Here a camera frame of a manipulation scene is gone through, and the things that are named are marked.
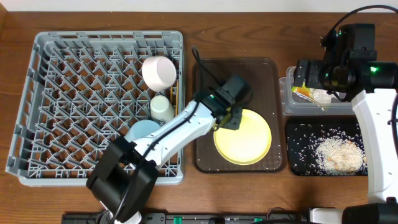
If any cream cup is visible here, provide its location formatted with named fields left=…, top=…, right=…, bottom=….
left=150, top=95, right=175, bottom=123

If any white pink bowl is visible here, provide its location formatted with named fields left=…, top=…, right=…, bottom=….
left=142, top=56, right=177, bottom=92

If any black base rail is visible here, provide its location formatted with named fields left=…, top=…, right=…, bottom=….
left=60, top=207, right=310, bottom=224

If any yellow plate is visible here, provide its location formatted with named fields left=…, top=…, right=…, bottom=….
left=213, top=109, right=272, bottom=166

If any green yellow snack wrapper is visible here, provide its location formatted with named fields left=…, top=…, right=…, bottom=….
left=292, top=86, right=325, bottom=111

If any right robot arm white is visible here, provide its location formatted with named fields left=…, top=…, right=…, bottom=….
left=294, top=59, right=397, bottom=223

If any grey dishwasher rack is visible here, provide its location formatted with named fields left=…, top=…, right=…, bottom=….
left=5, top=30, right=185, bottom=187

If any pile of rice waste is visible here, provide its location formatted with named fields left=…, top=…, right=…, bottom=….
left=292, top=126, right=368, bottom=175

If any black tray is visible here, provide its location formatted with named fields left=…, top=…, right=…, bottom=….
left=285, top=118, right=371, bottom=177

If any white tissue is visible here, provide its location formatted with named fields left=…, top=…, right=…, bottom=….
left=312, top=89, right=333, bottom=105

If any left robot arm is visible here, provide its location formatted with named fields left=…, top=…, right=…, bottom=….
left=86, top=87, right=246, bottom=223

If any clear plastic bin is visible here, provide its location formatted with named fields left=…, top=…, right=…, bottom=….
left=279, top=66, right=354, bottom=116

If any dark brown tray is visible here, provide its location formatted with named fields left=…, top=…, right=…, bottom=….
left=193, top=58, right=286, bottom=174

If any light blue bowl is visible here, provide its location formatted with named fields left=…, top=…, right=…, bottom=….
left=124, top=119, right=160, bottom=142

